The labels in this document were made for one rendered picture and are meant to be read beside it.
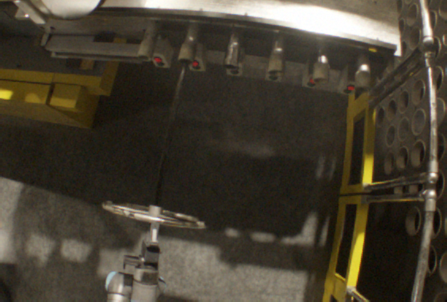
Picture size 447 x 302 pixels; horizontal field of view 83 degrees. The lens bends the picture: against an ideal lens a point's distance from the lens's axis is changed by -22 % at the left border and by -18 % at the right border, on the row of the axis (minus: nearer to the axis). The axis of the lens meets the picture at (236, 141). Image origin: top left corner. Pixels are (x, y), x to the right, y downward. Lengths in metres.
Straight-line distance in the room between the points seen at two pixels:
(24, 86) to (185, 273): 1.48
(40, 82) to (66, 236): 1.07
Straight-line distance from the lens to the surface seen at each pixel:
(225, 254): 1.95
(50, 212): 2.36
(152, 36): 1.26
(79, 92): 1.66
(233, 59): 1.15
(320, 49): 1.21
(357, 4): 1.34
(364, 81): 1.21
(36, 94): 1.82
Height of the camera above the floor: 1.92
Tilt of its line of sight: 79 degrees down
